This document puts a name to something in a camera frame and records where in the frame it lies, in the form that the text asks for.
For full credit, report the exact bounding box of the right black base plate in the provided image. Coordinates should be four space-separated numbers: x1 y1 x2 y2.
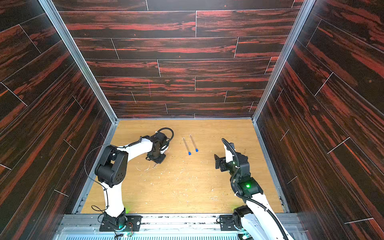
217 215 240 232

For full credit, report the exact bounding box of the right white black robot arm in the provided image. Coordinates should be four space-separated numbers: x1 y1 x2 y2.
214 151 293 240

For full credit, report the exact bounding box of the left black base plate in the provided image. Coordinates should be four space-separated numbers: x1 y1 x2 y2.
99 215 142 232

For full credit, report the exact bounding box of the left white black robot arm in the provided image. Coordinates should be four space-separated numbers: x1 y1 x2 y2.
95 131 173 230

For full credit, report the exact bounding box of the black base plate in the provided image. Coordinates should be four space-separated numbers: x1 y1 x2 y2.
99 215 142 232
217 215 240 232

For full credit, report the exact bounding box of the clear glass test tube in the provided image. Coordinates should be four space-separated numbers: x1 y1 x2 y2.
189 134 198 149

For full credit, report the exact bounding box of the aluminium front rail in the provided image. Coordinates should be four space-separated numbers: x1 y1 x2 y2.
53 213 307 240

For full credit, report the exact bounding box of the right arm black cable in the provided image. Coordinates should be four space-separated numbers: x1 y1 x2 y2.
221 138 289 240

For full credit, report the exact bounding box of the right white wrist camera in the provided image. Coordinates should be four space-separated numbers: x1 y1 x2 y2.
224 147 234 163

